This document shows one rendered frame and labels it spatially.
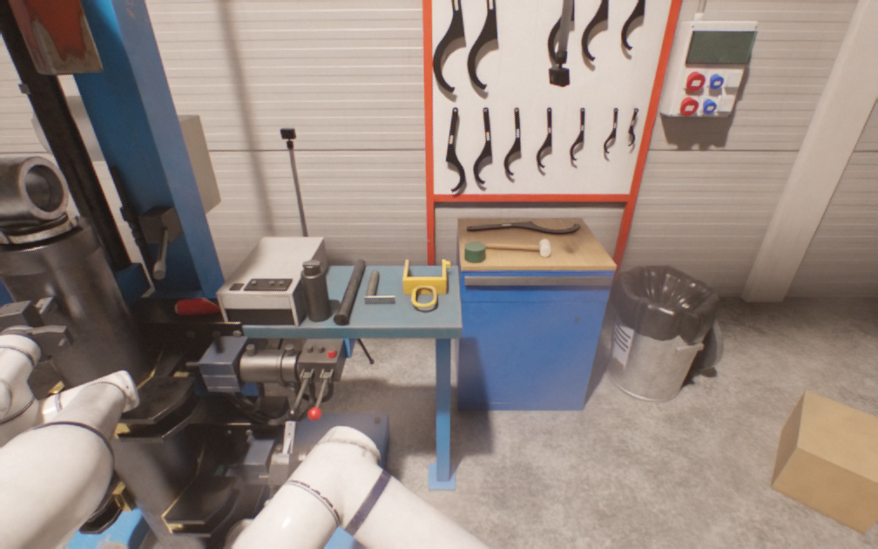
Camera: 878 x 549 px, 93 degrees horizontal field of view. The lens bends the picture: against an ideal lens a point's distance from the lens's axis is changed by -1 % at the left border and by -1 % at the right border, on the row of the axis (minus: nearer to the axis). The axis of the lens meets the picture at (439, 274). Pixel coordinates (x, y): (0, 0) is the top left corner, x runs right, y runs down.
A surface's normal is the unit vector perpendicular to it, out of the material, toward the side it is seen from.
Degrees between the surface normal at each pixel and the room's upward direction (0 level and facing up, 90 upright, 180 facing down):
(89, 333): 90
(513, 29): 90
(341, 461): 26
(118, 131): 90
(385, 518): 37
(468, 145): 90
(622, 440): 0
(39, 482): 46
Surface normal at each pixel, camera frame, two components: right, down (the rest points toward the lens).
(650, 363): -0.43, 0.49
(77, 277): 0.84, 0.26
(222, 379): 0.00, 0.50
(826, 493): -0.65, 0.38
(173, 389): 0.00, -0.87
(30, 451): 0.31, -0.94
